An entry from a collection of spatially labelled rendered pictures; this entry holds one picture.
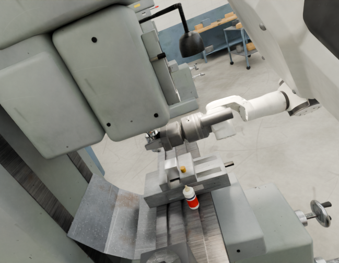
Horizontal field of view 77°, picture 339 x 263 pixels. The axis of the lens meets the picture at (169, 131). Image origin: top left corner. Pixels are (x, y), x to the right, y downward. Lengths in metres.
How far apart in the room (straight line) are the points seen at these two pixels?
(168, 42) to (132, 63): 6.63
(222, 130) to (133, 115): 0.28
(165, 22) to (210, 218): 6.63
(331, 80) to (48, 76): 0.52
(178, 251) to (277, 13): 0.50
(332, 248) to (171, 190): 1.24
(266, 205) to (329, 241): 0.84
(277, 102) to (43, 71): 0.65
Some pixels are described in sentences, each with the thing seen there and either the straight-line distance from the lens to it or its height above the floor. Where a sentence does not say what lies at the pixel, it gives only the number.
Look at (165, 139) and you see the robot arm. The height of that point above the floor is 1.25.
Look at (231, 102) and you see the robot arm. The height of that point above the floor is 1.27.
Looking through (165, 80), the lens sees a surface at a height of 1.42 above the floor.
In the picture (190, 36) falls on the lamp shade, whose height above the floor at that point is 1.50.
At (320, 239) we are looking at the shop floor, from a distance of 1.86.
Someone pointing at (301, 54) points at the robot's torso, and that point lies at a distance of 0.23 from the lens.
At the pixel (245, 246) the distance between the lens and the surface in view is 0.89.
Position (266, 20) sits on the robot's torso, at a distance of 0.21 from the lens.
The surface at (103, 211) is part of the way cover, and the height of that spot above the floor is 0.99.
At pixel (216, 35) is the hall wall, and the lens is 7.33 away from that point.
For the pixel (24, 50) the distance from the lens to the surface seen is 0.60.
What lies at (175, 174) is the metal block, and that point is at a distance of 0.88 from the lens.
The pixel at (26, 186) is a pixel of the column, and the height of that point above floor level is 1.30.
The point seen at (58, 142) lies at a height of 1.39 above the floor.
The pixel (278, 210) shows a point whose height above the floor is 0.72.
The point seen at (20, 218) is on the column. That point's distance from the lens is 0.73.
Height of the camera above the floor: 1.57
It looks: 27 degrees down
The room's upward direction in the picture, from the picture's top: 23 degrees counter-clockwise
